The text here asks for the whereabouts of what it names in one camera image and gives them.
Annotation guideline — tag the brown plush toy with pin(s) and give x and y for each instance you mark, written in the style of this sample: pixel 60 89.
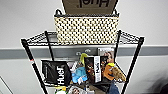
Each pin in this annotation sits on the brown plush toy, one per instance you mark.
pixel 119 74

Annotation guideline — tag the blue and white bag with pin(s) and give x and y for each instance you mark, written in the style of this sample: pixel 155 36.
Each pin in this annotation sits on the blue and white bag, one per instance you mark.
pixel 114 89

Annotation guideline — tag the white printed pack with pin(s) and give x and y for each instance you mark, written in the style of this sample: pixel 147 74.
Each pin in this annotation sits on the white printed pack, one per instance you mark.
pixel 74 90

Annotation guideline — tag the yellow slim pack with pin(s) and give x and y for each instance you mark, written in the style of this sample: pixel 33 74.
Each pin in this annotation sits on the yellow slim pack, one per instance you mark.
pixel 83 59

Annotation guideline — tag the black Huel bag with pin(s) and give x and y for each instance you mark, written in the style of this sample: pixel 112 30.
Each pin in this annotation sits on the black Huel bag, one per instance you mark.
pixel 56 72

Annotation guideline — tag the box with photo print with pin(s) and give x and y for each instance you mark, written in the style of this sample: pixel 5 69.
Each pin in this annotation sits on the box with photo print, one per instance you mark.
pixel 106 52

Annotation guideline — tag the long grey wall band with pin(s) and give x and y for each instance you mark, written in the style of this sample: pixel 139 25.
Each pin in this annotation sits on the long grey wall band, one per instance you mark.
pixel 13 52

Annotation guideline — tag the large brown cardboard box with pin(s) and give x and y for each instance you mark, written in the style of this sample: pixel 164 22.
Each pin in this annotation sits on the large brown cardboard box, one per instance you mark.
pixel 90 6

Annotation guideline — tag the pale basket with dark spots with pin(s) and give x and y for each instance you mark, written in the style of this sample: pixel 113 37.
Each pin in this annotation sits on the pale basket with dark spots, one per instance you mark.
pixel 86 30

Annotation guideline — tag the white wall socket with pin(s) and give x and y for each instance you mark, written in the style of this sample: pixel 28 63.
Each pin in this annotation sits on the white wall socket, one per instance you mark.
pixel 87 50

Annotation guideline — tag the black tall box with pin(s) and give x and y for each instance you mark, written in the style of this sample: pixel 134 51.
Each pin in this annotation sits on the black tall box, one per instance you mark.
pixel 89 69

